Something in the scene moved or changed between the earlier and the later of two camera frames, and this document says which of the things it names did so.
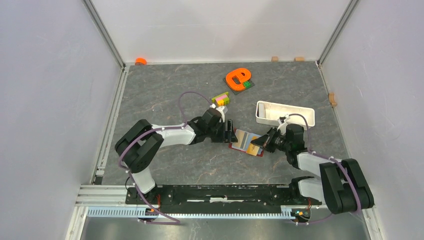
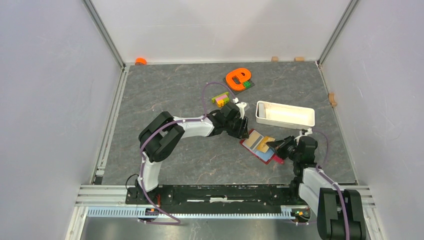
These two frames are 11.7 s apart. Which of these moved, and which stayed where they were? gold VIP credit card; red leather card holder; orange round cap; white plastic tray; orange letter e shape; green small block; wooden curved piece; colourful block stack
Moved: red leather card holder; gold VIP credit card
Stayed: colourful block stack; orange letter e shape; white plastic tray; green small block; orange round cap; wooden curved piece
